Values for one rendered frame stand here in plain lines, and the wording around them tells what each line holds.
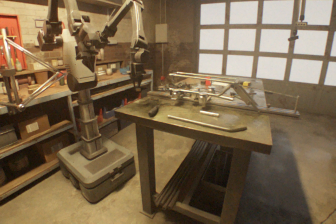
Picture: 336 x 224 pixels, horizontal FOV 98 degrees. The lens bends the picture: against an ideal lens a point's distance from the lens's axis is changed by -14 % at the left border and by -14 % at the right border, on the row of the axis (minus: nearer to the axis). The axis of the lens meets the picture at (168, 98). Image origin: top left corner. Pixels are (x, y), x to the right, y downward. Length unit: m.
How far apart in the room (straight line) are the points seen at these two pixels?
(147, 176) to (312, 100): 3.72
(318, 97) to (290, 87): 0.57
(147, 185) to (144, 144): 0.33
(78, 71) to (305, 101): 4.03
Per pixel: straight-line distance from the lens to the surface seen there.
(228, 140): 0.72
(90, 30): 0.88
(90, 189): 1.55
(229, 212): 1.13
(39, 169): 2.04
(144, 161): 1.14
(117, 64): 3.19
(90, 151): 1.68
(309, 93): 4.23
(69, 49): 1.41
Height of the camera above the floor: 1.21
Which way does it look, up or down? 17 degrees down
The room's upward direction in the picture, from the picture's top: straight up
